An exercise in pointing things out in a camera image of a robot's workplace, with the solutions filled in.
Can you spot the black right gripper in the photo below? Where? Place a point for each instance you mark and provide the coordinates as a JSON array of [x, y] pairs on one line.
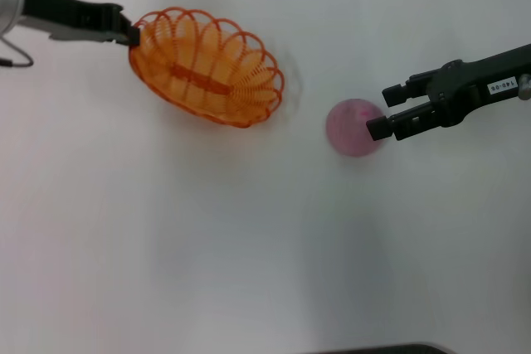
[[464, 88]]

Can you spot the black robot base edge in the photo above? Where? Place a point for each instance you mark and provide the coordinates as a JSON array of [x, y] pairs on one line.
[[386, 350]]

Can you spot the pink peach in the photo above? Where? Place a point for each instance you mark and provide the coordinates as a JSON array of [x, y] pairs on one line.
[[346, 130]]

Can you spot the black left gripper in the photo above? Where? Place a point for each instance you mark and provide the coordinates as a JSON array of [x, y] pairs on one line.
[[74, 12]]

